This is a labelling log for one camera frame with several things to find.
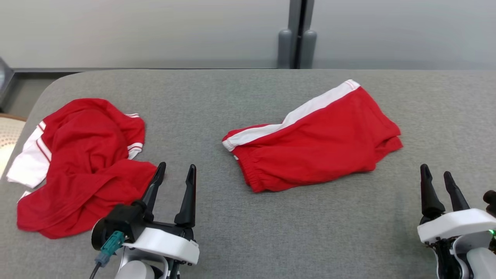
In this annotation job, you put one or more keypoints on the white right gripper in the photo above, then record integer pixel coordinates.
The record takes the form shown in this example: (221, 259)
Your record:
(453, 224)

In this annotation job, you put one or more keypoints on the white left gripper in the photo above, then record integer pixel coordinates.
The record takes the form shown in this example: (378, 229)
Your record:
(166, 246)

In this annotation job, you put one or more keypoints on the red basketball jersey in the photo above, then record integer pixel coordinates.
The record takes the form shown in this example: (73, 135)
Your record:
(85, 166)

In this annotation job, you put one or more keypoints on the red shorts white stripe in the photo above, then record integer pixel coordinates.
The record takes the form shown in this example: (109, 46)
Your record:
(317, 147)

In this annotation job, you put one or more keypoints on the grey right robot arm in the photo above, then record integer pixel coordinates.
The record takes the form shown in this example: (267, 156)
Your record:
(482, 265)

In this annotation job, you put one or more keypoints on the white partition panel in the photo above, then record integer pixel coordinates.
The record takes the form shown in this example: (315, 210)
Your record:
(407, 31)
(135, 31)

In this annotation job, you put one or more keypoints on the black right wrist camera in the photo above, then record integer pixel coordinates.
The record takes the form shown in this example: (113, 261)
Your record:
(490, 199)

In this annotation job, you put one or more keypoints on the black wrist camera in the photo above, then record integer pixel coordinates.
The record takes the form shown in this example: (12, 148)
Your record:
(490, 199)
(120, 223)

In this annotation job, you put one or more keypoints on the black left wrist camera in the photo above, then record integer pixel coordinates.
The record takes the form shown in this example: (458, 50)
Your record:
(120, 223)

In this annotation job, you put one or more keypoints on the grey partition post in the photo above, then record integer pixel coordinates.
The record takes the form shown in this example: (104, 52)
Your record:
(286, 46)

